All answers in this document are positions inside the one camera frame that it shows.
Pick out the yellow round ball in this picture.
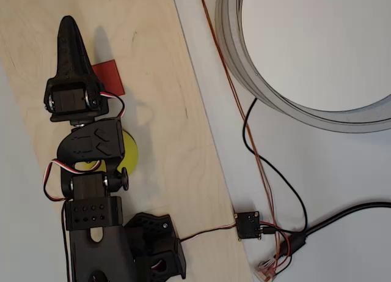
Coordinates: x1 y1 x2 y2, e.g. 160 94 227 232
75 128 139 176

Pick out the red square plate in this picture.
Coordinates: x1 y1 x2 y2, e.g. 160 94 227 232
90 59 126 96

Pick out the light plywood board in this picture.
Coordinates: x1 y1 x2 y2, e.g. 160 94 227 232
0 0 254 282

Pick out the small black controller board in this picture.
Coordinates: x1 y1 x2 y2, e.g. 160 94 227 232
234 210 265 242

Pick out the white red black servo cable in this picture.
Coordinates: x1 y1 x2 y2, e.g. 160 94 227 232
43 158 103 203
99 91 126 121
180 222 238 242

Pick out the large white round ring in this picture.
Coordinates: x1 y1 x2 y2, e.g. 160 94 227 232
214 0 391 133

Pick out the thin orange wire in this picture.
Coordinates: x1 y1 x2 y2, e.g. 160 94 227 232
197 0 287 264
197 0 280 264

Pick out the thin black cable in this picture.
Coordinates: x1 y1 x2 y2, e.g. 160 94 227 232
243 98 308 236

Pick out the clear wire connector block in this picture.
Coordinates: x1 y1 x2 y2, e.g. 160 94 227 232
253 259 277 281

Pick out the thick black power cable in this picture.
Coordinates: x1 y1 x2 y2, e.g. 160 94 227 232
280 201 391 261

